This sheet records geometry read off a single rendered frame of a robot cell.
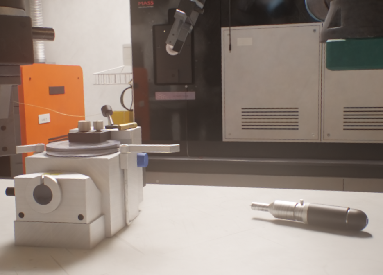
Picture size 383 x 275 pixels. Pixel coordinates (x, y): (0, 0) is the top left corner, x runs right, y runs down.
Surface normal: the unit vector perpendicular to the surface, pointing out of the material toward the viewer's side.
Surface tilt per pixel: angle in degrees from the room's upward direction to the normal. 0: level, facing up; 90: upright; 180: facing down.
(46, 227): 90
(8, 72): 90
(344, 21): 70
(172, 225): 0
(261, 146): 90
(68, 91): 90
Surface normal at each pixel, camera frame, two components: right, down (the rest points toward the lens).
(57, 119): 0.96, 0.01
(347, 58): -0.28, 0.12
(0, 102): 0.51, 0.57
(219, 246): -0.02, -0.99
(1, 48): 0.59, 0.08
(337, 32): -0.81, 0.08
